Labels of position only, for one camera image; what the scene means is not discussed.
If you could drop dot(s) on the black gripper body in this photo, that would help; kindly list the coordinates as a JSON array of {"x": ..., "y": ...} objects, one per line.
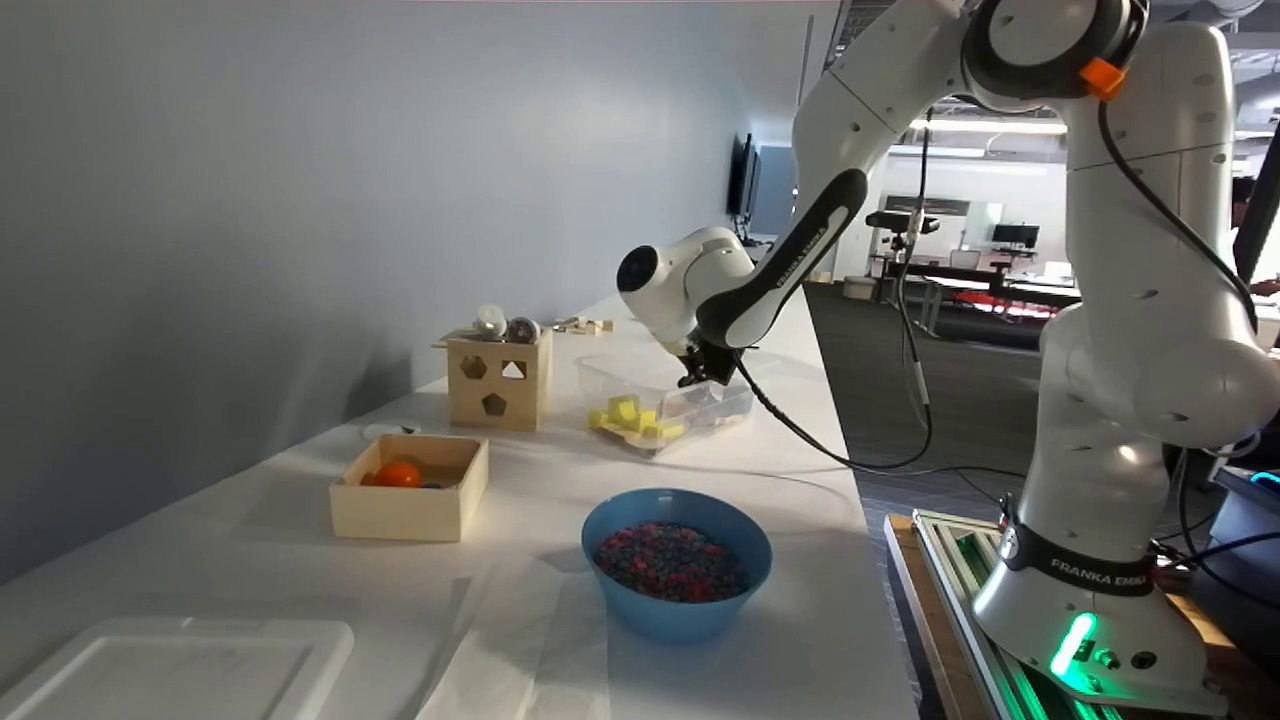
[{"x": 710, "y": 361}]

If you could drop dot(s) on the robot base platform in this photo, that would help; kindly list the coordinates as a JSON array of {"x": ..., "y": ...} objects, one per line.
[{"x": 954, "y": 603}]

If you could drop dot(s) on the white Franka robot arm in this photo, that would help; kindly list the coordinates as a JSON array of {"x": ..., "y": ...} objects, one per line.
[{"x": 1132, "y": 333}]

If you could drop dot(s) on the blue plastic bowl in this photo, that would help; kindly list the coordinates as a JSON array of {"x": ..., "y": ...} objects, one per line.
[{"x": 681, "y": 614}]

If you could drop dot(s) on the yellow block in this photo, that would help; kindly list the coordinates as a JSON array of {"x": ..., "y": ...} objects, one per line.
[
  {"x": 649, "y": 426},
  {"x": 622, "y": 412}
]

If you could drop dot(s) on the small wooden cube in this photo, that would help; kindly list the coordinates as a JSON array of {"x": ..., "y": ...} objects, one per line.
[
  {"x": 570, "y": 324},
  {"x": 598, "y": 324}
]

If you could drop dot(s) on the blue and white cylinder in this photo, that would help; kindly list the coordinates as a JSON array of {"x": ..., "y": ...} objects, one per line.
[{"x": 521, "y": 328}]

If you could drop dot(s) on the multicoloured beads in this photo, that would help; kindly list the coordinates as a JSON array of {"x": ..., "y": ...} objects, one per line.
[{"x": 668, "y": 563}]

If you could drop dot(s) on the wooden shape sorter box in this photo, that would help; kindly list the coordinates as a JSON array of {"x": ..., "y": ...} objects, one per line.
[{"x": 498, "y": 387}]

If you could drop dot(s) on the white cylinder block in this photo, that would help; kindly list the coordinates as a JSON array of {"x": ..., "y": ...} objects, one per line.
[{"x": 490, "y": 323}]

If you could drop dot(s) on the background lab table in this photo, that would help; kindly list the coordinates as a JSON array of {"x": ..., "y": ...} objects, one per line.
[{"x": 984, "y": 273}]

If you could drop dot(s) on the orange ball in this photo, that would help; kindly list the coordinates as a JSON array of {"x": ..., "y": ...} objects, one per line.
[{"x": 396, "y": 474}]

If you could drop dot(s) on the open wooden box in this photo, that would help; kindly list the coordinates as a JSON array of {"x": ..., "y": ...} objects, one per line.
[{"x": 403, "y": 508}]

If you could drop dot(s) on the white plastic lid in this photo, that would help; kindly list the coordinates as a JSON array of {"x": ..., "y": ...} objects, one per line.
[{"x": 175, "y": 671}]

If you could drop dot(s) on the black wall monitor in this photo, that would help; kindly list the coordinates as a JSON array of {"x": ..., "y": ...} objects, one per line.
[{"x": 740, "y": 176}]

